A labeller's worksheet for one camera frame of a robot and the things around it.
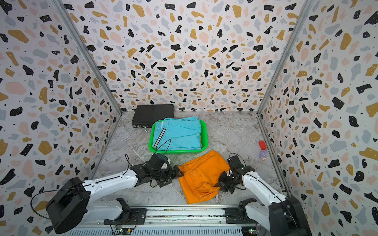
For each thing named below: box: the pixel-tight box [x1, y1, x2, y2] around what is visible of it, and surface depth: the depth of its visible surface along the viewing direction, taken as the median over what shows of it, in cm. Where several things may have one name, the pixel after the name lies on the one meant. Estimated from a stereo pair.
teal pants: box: [152, 116, 202, 151], surface depth 100 cm
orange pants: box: [178, 149, 230, 205], surface depth 86 cm
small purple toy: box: [258, 149, 270, 161], surface depth 96 cm
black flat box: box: [131, 104, 175, 129], surface depth 123 cm
